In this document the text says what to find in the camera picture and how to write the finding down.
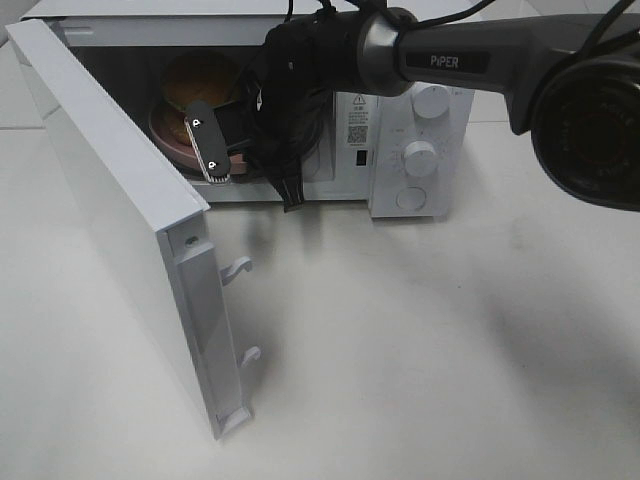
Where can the white upper power knob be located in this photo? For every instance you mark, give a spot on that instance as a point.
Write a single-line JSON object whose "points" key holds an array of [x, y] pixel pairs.
{"points": [[430, 101]]}

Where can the white microwave door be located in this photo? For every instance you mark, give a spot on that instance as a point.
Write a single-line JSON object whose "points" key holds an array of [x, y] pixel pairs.
{"points": [[147, 221]]}

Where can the pink round plate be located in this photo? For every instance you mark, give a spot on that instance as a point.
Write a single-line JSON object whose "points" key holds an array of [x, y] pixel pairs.
{"points": [[229, 117]]}

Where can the white lower timer knob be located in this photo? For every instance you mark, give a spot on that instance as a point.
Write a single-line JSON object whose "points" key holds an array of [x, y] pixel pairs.
{"points": [[420, 159]]}

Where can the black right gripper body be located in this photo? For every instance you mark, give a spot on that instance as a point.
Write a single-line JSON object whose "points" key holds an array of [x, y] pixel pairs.
{"points": [[278, 121]]}

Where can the burger with lettuce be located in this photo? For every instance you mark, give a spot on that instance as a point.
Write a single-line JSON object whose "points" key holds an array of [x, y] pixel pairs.
{"points": [[205, 76]]}

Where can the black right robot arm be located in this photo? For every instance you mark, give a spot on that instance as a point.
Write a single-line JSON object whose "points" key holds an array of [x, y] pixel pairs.
{"points": [[570, 81]]}

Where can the white round door button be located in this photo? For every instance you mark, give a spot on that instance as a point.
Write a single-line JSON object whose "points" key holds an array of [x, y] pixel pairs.
{"points": [[411, 199]]}

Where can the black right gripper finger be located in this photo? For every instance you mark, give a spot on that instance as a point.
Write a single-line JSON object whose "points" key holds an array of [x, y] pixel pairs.
{"points": [[208, 142], [290, 189]]}

